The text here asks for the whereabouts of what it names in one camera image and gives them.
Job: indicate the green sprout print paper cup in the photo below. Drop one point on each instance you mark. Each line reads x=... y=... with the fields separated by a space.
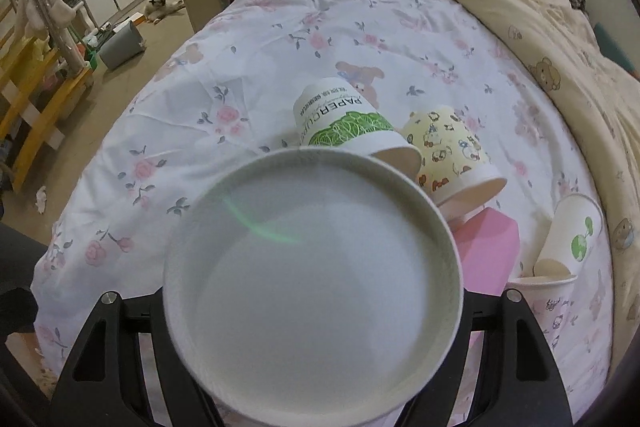
x=570 y=237

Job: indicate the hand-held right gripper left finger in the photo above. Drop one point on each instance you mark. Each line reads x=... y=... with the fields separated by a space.
x=142 y=310

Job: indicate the pink box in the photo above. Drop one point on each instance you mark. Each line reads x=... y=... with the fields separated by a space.
x=487 y=247

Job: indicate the crumpled white tissue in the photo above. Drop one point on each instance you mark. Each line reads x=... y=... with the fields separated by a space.
x=41 y=199

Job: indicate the cat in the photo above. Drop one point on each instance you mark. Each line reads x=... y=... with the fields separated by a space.
x=162 y=8

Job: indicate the plain white paper cup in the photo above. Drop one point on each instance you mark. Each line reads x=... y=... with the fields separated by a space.
x=310 y=282

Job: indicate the yellow bear print quilt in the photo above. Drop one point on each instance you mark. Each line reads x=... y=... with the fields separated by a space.
x=565 y=57

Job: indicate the yellow wooden frame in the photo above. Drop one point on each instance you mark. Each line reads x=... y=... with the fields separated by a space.
x=37 y=107

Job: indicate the yellow cartoon print paper cup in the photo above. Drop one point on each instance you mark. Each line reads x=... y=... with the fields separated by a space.
x=450 y=147

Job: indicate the grey plastic bin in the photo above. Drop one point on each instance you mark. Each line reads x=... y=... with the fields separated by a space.
x=122 y=44

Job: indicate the pink cartoon print paper cup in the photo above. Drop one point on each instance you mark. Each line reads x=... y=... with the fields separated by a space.
x=547 y=292

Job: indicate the floral white bed sheet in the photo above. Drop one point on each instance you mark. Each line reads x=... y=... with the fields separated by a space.
x=280 y=37

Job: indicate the green leaf print paper cup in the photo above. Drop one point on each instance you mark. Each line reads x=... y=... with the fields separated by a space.
x=345 y=122

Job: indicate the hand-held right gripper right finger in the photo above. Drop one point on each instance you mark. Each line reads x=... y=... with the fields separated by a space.
x=482 y=308

